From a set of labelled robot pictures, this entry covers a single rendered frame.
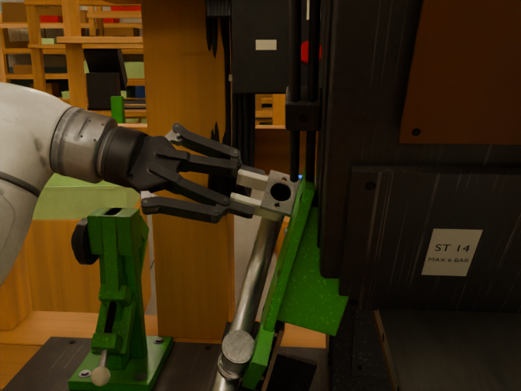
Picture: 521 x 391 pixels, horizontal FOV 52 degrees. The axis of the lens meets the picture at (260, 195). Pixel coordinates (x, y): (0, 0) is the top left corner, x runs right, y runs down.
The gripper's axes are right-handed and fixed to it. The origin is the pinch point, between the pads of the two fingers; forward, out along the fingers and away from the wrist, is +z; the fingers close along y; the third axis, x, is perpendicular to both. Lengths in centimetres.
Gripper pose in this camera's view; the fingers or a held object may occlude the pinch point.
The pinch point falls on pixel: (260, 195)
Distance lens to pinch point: 68.8
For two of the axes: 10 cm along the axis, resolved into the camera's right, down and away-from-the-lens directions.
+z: 9.6, 2.7, -0.2
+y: 2.5, -8.4, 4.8
